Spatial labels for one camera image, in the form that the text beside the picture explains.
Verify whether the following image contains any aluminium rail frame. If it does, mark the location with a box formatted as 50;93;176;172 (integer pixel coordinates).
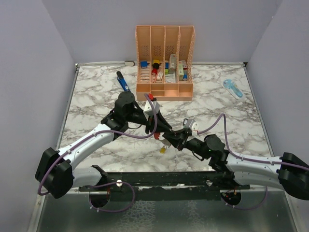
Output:
26;62;300;232

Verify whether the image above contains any grey green box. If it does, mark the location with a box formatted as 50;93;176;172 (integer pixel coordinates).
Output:
168;54;176;74

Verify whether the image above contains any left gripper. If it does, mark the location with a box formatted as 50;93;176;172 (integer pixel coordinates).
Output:
126;109;173;134

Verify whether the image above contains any white plug at wall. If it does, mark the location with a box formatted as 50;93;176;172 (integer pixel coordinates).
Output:
124;61;135;67

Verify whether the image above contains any metal key holder red handle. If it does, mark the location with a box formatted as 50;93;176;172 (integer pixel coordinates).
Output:
154;132;171;147

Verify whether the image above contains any blue stapler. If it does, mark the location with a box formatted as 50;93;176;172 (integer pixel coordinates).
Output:
116;71;130;92

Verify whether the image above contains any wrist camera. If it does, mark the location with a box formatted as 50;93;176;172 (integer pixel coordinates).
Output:
183;118;199;136
143;93;160;120

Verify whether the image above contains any white red box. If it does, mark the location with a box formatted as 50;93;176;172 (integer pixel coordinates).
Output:
178;60;188;81

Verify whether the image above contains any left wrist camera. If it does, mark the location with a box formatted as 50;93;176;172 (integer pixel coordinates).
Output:
143;93;160;120

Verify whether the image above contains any blue blister pack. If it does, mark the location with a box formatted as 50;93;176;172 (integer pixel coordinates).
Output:
223;79;245;101

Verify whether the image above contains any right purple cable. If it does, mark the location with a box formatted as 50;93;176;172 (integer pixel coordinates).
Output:
197;113;309;210

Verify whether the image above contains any yellow key tag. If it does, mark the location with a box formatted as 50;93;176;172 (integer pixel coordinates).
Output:
160;147;166;154

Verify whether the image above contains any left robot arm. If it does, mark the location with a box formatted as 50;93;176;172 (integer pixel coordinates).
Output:
35;91;172;199

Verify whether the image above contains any blue cube in organizer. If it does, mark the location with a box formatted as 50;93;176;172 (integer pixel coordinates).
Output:
140;60;149;69

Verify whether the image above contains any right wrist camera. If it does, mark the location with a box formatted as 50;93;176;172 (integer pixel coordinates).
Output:
183;118;199;136

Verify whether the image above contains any purple cable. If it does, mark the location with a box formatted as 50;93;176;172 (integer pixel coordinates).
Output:
197;113;309;210
38;93;159;213

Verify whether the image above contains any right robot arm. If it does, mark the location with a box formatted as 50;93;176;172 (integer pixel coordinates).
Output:
163;129;309;200

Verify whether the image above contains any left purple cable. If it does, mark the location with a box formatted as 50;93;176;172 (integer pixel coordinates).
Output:
38;93;159;213

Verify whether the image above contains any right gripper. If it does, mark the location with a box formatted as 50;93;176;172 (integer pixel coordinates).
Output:
163;127;211;159

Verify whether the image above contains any peach desk organizer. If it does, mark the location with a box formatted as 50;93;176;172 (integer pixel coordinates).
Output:
135;26;196;101

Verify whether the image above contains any black red bottle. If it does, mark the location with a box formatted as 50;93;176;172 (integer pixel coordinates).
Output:
152;62;160;75

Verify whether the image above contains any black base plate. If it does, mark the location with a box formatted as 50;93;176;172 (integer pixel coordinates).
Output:
48;157;281;202

